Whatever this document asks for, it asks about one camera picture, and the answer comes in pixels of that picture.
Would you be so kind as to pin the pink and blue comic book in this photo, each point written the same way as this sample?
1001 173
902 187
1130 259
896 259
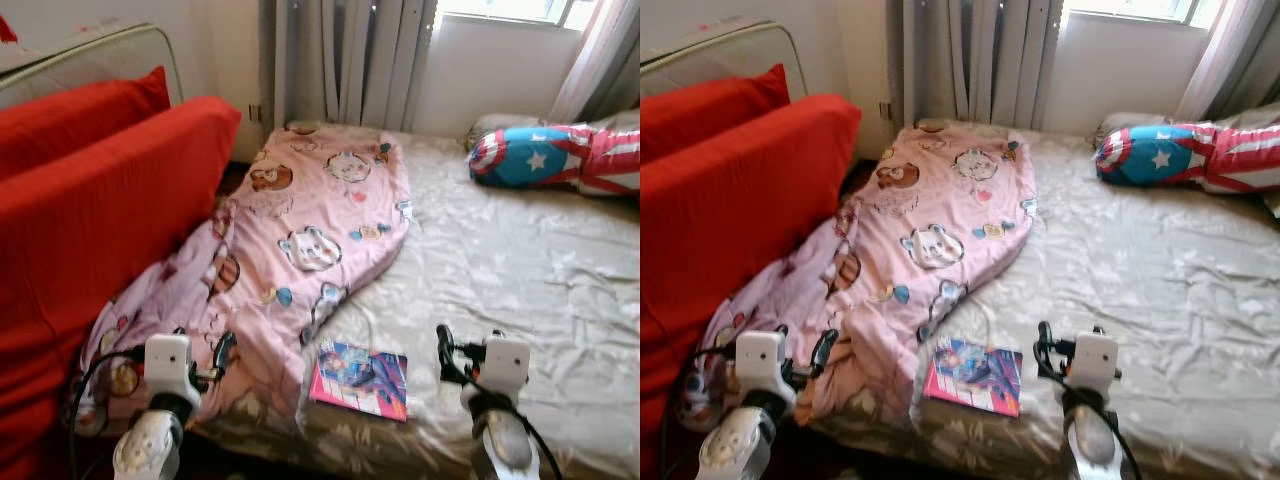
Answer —
975 378
360 380

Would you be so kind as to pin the beige floral bedsheet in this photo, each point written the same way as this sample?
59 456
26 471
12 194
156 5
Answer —
1130 280
500 270

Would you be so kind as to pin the blue star shield pillow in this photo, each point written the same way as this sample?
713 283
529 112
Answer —
530 160
1150 160

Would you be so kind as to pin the pink cartoon animal blanket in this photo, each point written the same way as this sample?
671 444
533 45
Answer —
300 210
930 210

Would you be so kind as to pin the large red fabric cushion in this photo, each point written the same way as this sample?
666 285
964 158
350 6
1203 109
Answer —
90 230
730 220

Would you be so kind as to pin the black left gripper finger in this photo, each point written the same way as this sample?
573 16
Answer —
226 352
825 350

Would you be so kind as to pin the grey pleated curtain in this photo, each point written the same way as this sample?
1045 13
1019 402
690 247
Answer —
980 60
350 60

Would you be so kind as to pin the bright window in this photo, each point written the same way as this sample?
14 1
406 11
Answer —
1140 8
520 8

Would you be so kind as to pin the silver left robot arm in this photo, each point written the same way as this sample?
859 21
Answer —
735 450
150 450

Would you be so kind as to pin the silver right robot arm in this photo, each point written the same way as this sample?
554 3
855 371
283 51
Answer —
1092 445
505 445

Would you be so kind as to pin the pale sheer curtain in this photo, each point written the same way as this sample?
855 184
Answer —
600 60
1240 55

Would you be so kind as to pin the grey pillow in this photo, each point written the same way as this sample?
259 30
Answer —
495 125
1125 122

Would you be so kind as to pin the small red fabric cushion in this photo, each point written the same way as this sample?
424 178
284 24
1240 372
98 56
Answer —
70 125
700 110

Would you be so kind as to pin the green quilted mattress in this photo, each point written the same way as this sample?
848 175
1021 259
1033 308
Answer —
720 55
90 55

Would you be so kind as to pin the red hanging ornament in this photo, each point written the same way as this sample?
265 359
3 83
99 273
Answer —
6 30

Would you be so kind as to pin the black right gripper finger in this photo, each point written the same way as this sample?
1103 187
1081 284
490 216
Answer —
447 350
1046 348

